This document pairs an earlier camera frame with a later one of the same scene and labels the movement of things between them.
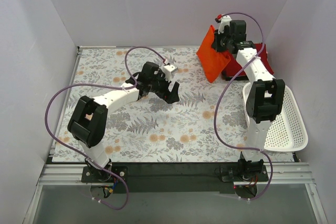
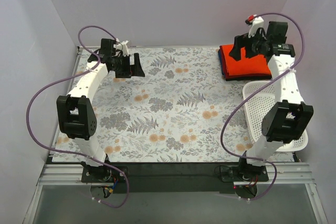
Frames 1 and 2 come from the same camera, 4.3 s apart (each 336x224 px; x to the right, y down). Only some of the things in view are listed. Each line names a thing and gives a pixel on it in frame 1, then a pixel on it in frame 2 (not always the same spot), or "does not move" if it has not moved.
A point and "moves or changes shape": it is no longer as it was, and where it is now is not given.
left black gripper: [165, 87] → [128, 66]
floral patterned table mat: [207, 123] does not move
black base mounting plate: [186, 177] does not move
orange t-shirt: [211, 62] moves or changes shape
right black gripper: [219, 44] → [247, 46]
